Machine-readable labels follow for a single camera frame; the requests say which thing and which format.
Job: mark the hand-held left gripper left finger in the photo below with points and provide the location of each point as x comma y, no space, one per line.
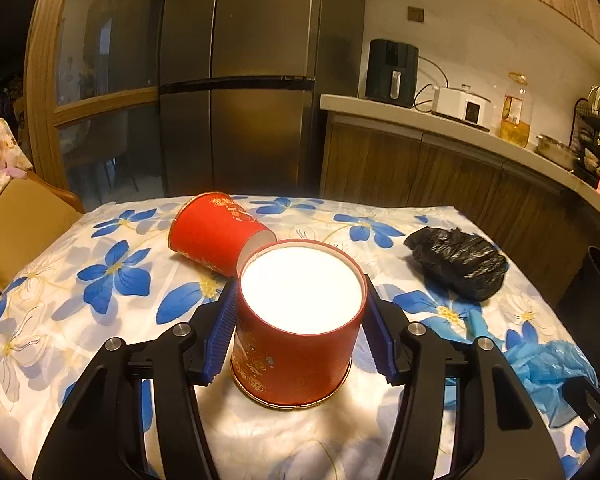
220,340

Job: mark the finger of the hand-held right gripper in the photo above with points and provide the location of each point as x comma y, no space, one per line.
587,402

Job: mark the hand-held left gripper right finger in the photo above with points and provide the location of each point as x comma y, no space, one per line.
380,340

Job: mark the blue plastic bag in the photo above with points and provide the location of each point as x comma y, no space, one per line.
545,365

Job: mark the red cylindrical box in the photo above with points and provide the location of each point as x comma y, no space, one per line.
205,232
290,355

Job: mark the black trash bin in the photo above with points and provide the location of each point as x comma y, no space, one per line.
592,305

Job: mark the crumpled black plastic bag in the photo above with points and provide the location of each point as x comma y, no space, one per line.
460,265

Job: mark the blue floral tablecloth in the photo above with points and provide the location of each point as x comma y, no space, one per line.
80,320

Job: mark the wooden base cabinets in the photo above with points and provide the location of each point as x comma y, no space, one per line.
430,170

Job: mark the grey kitchen counter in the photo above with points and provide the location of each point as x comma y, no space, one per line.
430,122

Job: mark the tan cushioned wooden chair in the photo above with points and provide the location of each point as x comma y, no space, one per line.
20,230

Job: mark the white rice cooker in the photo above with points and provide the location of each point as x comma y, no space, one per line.
455,105

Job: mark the cooking oil bottle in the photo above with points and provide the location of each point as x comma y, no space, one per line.
515,115

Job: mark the black air fryer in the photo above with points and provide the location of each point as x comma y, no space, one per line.
387,70

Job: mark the black dish rack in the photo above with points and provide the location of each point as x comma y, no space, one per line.
595,130

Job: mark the wooden framed glass door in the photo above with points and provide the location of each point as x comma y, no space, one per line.
105,85

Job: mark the dark steel refrigerator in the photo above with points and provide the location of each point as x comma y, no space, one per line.
260,60

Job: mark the wall switch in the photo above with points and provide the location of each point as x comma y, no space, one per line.
416,14

